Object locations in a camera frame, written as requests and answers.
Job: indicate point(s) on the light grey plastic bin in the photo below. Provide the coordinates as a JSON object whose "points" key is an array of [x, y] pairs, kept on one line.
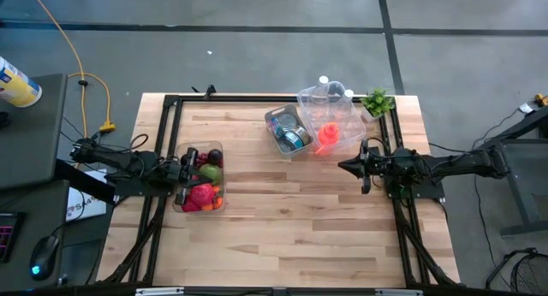
{"points": [[279, 111]]}

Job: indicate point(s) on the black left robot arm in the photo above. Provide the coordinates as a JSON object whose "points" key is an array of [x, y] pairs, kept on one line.
{"points": [[115, 157]]}

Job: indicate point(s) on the dark round avocado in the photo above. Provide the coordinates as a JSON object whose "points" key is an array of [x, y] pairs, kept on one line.
{"points": [[215, 157]]}

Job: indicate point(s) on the backlit keyboard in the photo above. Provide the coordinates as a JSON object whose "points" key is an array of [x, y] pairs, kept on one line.
{"points": [[6, 236]]}

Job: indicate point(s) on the large clear plastic bin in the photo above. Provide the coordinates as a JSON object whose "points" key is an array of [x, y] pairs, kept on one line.
{"points": [[355, 125]]}

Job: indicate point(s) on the dark grey desk surface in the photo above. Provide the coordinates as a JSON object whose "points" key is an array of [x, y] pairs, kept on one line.
{"points": [[30, 150], [25, 202]]}

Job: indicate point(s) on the white power adapter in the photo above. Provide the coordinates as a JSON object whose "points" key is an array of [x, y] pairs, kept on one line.
{"points": [[526, 108]]}

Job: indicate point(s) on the clear plastic bottle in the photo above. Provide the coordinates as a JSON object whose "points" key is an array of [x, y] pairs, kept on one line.
{"points": [[349, 93], [323, 79]]}

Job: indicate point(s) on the blue packet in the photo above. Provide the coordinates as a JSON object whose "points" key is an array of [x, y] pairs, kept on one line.
{"points": [[290, 141]]}

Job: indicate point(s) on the black metal stand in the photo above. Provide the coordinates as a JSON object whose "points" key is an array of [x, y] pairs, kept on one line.
{"points": [[516, 193]]}

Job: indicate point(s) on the orange tomato cluster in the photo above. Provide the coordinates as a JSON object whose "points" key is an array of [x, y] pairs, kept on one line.
{"points": [[218, 202]]}

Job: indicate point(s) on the clear glass bowl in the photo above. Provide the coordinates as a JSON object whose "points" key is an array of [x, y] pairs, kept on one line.
{"points": [[179, 149]]}

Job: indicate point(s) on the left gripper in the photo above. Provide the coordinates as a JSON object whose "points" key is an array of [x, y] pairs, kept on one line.
{"points": [[177, 175]]}

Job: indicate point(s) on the small potted green plant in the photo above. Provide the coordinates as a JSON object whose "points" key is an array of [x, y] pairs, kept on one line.
{"points": [[377, 103]]}

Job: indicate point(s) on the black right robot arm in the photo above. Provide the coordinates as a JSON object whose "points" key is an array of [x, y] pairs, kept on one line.
{"points": [[454, 163]]}

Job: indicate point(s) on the blue pink label can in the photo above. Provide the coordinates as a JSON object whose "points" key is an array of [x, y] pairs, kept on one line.
{"points": [[274, 127]]}

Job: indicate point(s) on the white printed sheet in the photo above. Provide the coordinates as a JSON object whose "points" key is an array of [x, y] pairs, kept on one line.
{"points": [[87, 204]]}

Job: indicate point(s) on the black mesh basket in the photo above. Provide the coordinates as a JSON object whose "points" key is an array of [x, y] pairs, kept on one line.
{"points": [[531, 274]]}

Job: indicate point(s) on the black computer mouse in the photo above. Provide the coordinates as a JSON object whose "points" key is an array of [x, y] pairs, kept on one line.
{"points": [[44, 257]]}

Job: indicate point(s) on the silver pull-tab food can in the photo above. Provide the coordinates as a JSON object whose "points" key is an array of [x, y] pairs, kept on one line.
{"points": [[304, 134]]}

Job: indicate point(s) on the dark red round fruit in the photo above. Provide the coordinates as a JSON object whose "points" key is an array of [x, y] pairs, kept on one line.
{"points": [[202, 194]]}

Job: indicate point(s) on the orange plastic bottle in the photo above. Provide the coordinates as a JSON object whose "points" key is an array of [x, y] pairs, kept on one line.
{"points": [[329, 135]]}

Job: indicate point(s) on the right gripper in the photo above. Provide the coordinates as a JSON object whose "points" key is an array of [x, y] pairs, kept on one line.
{"points": [[383, 167]]}

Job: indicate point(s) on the black clamp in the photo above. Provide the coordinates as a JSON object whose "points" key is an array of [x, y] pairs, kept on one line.
{"points": [[210, 90]]}

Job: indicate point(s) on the green apple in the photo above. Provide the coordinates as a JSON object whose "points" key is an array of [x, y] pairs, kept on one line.
{"points": [[211, 173]]}

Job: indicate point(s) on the yellow white wipes canister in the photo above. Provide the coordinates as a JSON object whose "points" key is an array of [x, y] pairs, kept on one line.
{"points": [[17, 84]]}

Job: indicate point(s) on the small gold object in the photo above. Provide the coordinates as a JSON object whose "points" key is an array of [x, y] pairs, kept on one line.
{"points": [[540, 100]]}

